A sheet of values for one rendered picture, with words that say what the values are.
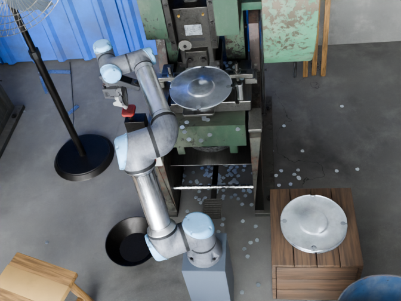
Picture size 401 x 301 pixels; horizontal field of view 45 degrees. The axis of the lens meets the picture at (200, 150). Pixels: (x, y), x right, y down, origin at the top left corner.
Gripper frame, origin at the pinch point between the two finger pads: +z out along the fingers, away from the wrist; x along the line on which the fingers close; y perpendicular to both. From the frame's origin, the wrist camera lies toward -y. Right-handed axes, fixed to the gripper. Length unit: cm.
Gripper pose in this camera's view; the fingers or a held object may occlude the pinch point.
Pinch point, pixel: (127, 106)
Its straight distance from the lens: 221.2
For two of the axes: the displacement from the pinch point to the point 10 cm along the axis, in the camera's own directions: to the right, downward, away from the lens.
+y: -9.9, 0.3, 1.4
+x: -0.7, 7.6, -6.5
